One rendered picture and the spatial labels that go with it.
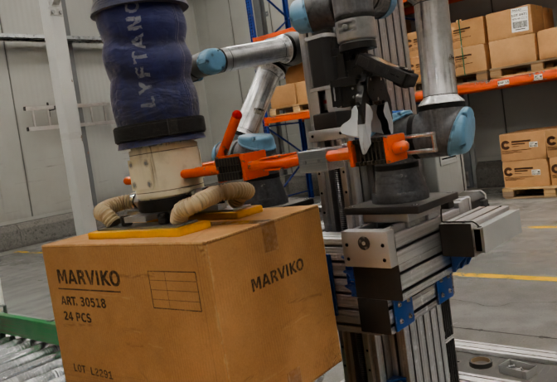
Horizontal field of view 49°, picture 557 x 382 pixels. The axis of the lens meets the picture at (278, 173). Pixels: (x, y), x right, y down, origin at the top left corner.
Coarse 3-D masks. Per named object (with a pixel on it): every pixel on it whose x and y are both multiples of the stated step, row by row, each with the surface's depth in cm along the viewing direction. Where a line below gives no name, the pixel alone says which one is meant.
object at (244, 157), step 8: (248, 152) 132; (256, 152) 134; (264, 152) 137; (216, 160) 134; (224, 160) 133; (232, 160) 131; (240, 160) 131; (248, 160) 132; (216, 168) 136; (224, 168) 134; (232, 168) 133; (240, 168) 131; (224, 176) 134; (232, 176) 132; (240, 176) 131; (248, 176) 132; (256, 176) 134
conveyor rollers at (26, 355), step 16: (0, 336) 268; (16, 336) 265; (0, 352) 242; (16, 352) 239; (32, 352) 242; (48, 352) 237; (0, 368) 224; (16, 368) 220; (32, 368) 223; (48, 368) 218
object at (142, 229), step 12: (168, 216) 140; (108, 228) 150; (120, 228) 146; (132, 228) 143; (144, 228) 140; (156, 228) 138; (168, 228) 135; (180, 228) 132; (192, 228) 134; (204, 228) 137
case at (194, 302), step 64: (64, 256) 150; (128, 256) 134; (192, 256) 121; (256, 256) 130; (320, 256) 148; (64, 320) 154; (128, 320) 137; (192, 320) 124; (256, 320) 128; (320, 320) 146
